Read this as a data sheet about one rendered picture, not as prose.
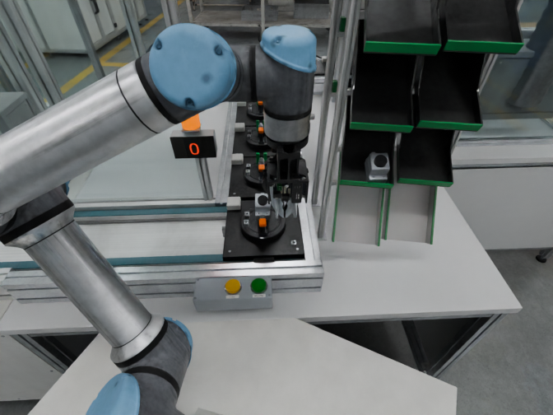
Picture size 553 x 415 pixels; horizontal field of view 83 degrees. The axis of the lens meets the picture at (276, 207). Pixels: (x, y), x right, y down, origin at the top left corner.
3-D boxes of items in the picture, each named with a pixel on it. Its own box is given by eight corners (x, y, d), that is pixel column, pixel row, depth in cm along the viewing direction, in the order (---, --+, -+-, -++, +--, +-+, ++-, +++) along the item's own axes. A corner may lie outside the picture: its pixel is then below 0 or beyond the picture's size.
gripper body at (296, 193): (266, 207, 57) (264, 151, 49) (265, 177, 63) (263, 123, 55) (309, 206, 57) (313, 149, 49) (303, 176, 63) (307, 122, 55)
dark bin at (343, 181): (391, 188, 80) (400, 175, 73) (339, 184, 81) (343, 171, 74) (390, 100, 90) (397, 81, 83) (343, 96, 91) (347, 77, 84)
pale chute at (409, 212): (426, 243, 93) (432, 244, 88) (380, 239, 94) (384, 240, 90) (434, 148, 93) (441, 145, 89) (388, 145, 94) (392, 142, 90)
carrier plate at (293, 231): (304, 258, 93) (304, 254, 92) (223, 261, 93) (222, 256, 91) (296, 202, 111) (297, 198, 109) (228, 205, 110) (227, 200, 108)
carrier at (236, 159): (296, 199, 112) (298, 171, 103) (228, 202, 111) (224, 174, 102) (290, 160, 129) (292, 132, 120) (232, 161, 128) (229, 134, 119)
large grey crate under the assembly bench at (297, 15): (328, 20, 528) (330, 4, 512) (292, 19, 531) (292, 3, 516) (327, 13, 557) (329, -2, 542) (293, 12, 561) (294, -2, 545)
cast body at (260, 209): (270, 220, 94) (270, 209, 88) (255, 220, 94) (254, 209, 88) (269, 196, 98) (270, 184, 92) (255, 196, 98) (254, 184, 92)
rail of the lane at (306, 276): (321, 291, 95) (324, 271, 88) (20, 303, 93) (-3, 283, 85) (318, 276, 99) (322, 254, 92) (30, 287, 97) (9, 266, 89)
